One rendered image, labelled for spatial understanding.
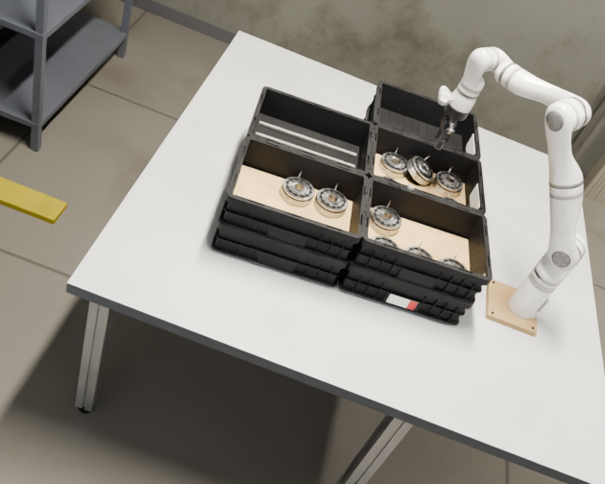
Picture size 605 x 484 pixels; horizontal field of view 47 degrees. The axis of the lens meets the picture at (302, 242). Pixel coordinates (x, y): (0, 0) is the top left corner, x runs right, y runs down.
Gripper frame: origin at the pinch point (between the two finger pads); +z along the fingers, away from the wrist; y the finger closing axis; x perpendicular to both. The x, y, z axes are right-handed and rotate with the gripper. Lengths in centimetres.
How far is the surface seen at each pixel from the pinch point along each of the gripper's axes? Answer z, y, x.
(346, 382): 31, -82, 9
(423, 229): 18.3, -24.1, -4.2
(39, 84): 68, 38, 149
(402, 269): 15, -49, 2
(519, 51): 38, 182, -60
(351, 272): 22, -50, 15
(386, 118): 19.2, 32.2, 13.7
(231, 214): 17, -51, 54
